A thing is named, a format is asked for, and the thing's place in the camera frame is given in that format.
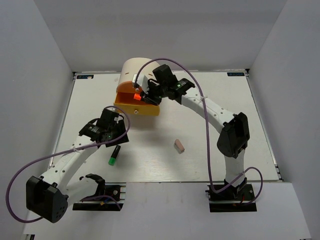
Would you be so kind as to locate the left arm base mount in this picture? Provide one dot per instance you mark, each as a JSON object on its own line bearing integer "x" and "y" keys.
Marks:
{"x": 110, "y": 199}

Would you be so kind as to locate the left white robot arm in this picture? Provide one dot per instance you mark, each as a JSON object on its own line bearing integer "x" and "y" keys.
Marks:
{"x": 50, "y": 194}

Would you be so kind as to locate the orange highlighter marker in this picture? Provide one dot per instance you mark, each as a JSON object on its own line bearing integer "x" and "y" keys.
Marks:
{"x": 137, "y": 97}

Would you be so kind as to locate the green highlighter marker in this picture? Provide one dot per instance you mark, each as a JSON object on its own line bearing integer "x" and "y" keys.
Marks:
{"x": 114, "y": 155}

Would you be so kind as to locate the orange drawer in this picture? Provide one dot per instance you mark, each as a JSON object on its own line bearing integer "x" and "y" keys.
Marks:
{"x": 127, "y": 87}

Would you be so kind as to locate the right blue label sticker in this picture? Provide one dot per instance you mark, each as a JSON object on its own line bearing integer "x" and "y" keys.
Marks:
{"x": 235, "y": 74}

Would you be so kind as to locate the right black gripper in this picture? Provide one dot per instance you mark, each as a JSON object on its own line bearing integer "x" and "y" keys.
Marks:
{"x": 150, "y": 99}

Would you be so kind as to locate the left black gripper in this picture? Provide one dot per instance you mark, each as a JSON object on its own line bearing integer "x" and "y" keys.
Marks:
{"x": 121, "y": 124}

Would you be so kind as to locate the left blue label sticker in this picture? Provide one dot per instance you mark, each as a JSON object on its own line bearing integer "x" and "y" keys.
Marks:
{"x": 85, "y": 76}

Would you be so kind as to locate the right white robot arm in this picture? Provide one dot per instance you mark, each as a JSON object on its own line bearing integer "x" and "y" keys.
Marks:
{"x": 233, "y": 129}

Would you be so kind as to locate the pink eraser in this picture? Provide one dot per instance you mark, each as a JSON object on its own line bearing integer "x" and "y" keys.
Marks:
{"x": 179, "y": 146}

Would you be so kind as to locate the yellow drawer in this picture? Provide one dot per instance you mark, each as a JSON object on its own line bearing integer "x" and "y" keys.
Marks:
{"x": 127, "y": 103}

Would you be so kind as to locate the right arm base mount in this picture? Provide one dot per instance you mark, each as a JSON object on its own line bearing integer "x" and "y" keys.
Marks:
{"x": 226, "y": 202}

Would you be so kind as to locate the cream round drawer organizer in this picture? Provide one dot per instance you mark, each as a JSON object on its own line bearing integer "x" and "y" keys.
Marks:
{"x": 133, "y": 65}

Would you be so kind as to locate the blue label sticker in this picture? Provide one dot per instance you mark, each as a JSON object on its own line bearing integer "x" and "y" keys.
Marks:
{"x": 235, "y": 74}
{"x": 85, "y": 76}

